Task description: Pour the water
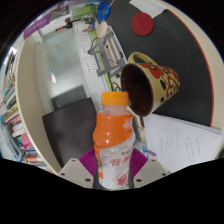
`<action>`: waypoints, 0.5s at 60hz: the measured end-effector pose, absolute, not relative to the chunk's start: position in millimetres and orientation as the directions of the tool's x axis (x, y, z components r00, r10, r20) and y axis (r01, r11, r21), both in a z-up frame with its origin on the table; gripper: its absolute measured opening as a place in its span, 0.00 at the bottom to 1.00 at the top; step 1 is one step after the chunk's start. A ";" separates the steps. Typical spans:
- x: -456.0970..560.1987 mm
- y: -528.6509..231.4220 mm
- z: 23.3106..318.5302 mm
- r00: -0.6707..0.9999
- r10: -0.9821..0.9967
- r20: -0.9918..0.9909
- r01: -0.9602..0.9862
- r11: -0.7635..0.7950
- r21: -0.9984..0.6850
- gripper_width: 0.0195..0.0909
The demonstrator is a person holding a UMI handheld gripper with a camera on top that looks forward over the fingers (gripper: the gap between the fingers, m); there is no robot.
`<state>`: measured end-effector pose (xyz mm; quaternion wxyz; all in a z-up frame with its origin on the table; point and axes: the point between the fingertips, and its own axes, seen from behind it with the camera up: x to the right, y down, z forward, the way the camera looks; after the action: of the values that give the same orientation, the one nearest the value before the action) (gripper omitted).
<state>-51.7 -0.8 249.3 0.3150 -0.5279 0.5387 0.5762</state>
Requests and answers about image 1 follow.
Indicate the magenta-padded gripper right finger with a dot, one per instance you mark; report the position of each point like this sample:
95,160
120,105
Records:
151,170

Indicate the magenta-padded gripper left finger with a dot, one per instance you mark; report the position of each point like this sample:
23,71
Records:
76,172

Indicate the orange drink bottle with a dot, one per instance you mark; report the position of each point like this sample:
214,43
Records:
113,133

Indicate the white paper sheet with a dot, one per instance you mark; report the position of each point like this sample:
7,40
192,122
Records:
180,143

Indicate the black computer monitor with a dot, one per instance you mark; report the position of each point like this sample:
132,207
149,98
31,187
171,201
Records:
66,130

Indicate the yellow mug with red flowers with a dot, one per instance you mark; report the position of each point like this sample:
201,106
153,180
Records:
160,83

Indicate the white shelf unit with books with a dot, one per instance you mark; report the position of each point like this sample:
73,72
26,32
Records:
26,100

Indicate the black desk mat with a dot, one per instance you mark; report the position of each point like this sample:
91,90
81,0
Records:
186,50

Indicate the grey metal laptop stand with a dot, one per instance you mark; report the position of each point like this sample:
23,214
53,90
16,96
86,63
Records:
111,50

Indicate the flat round red coaster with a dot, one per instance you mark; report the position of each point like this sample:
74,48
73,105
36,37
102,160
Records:
142,24

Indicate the purple hanging banner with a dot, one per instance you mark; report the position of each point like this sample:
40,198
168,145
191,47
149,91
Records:
37,26

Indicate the white napkin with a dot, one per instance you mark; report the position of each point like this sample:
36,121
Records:
148,7

